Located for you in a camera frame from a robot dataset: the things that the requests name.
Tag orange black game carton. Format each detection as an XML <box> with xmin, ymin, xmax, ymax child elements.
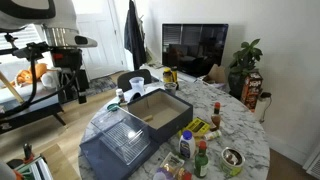
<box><xmin>240</xmin><ymin>71</ymin><xmax>264</xmax><ymax>113</ymax></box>

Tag wooden pole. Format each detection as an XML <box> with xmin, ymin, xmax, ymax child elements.
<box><xmin>0</xmin><ymin>71</ymin><xmax>25</xmax><ymax>104</ymax></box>

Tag black chair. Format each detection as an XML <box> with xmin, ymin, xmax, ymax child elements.
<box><xmin>116</xmin><ymin>68</ymin><xmax>153</xmax><ymax>93</ymax></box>

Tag green glass bottle red cap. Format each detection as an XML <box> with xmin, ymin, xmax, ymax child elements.
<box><xmin>193</xmin><ymin>140</ymin><xmax>210</xmax><ymax>179</ymax></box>

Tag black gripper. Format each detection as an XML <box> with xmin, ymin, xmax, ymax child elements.
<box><xmin>51</xmin><ymin>46</ymin><xmax>88</xmax><ymax>105</ymax></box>

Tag orange plush toy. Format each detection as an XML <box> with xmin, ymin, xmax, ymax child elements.
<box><xmin>9</xmin><ymin>62</ymin><xmax>49</xmax><ymax>88</ymax></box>

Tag small white lying bottle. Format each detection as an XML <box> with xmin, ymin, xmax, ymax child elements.
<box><xmin>203</xmin><ymin>129</ymin><xmax>223</xmax><ymax>142</ymax></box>

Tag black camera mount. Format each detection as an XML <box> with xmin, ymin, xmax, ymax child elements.
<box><xmin>0</xmin><ymin>33</ymin><xmax>52</xmax><ymax>62</ymax></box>

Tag white floor appliance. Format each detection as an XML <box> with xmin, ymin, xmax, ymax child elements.
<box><xmin>254</xmin><ymin>91</ymin><xmax>273</xmax><ymax>124</ymax></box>

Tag brown paper bag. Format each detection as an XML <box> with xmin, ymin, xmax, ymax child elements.
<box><xmin>202</xmin><ymin>63</ymin><xmax>228</xmax><ymax>84</ymax></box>

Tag white plush toy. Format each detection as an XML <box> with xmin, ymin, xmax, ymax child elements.
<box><xmin>40</xmin><ymin>68</ymin><xmax>63</xmax><ymax>90</ymax></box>

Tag green round lid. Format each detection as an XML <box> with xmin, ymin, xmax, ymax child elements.
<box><xmin>106</xmin><ymin>102</ymin><xmax>122</xmax><ymax>113</ymax></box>

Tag navy blue shoe box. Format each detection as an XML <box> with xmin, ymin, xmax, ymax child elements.
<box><xmin>127</xmin><ymin>88</ymin><xmax>194</xmax><ymax>144</ymax></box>

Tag black red clamp stand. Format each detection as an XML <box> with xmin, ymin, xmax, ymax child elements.
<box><xmin>6</xmin><ymin>143</ymin><xmax>54</xmax><ymax>180</ymax></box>

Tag white floor heater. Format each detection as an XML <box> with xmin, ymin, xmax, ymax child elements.
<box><xmin>302</xmin><ymin>146</ymin><xmax>320</xmax><ymax>180</ymax></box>

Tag grey daybed black frame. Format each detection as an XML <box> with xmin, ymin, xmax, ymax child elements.
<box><xmin>0</xmin><ymin>58</ymin><xmax>66</xmax><ymax>134</ymax></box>

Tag yellow black packet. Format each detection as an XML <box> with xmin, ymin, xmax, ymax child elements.
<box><xmin>179</xmin><ymin>116</ymin><xmax>212</xmax><ymax>138</ymax></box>

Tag open green tin can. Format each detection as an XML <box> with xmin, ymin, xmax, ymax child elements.
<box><xmin>219</xmin><ymin>147</ymin><xmax>246</xmax><ymax>178</ymax></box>

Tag red wrapped item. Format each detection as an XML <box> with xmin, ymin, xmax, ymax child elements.
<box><xmin>173</xmin><ymin>166</ymin><xmax>194</xmax><ymax>180</ymax></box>

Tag white pill bottle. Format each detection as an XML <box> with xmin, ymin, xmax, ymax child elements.
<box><xmin>115</xmin><ymin>88</ymin><xmax>126</xmax><ymax>104</ymax></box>

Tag clear snack packet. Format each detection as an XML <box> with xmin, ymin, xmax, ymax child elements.
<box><xmin>159</xmin><ymin>151</ymin><xmax>186</xmax><ymax>174</ymax></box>

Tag potted green plant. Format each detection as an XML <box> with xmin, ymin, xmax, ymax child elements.
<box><xmin>228</xmin><ymin>38</ymin><xmax>264</xmax><ymax>99</ymax></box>

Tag white panel door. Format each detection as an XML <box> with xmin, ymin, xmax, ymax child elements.
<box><xmin>71</xmin><ymin>0</ymin><xmax>128</xmax><ymax>81</ymax></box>

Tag black flat screen television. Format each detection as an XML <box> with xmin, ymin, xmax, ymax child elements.
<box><xmin>161</xmin><ymin>23</ymin><xmax>230</xmax><ymax>78</ymax></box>

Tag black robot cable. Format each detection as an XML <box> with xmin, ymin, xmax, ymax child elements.
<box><xmin>0</xmin><ymin>58</ymin><xmax>83</xmax><ymax>118</ymax></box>

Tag frosted plastic cup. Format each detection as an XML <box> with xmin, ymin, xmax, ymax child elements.
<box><xmin>128</xmin><ymin>76</ymin><xmax>145</xmax><ymax>96</ymax></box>

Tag dark bottle yellow label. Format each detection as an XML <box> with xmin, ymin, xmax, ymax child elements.
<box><xmin>171</xmin><ymin>65</ymin><xmax>180</xmax><ymax>90</ymax></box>

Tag yellow vitamin bottle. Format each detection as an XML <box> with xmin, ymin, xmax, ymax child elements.
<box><xmin>162</xmin><ymin>67</ymin><xmax>174</xmax><ymax>84</ymax></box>

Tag purple cup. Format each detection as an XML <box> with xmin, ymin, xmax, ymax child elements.
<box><xmin>152</xmin><ymin>166</ymin><xmax>174</xmax><ymax>180</ymax></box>

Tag white bottle blue cap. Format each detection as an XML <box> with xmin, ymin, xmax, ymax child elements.
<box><xmin>178</xmin><ymin>129</ymin><xmax>197</xmax><ymax>159</ymax></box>

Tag hot sauce bottle red cap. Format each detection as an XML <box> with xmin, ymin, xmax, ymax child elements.
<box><xmin>210</xmin><ymin>101</ymin><xmax>222</xmax><ymax>132</ymax></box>

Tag white window blinds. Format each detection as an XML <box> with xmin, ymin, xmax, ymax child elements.
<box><xmin>0</xmin><ymin>24</ymin><xmax>44</xmax><ymax>64</ymax></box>

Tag grey patterned rug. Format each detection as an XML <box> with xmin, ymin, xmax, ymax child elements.
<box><xmin>84</xmin><ymin>75</ymin><xmax>118</xmax><ymax>98</ymax></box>

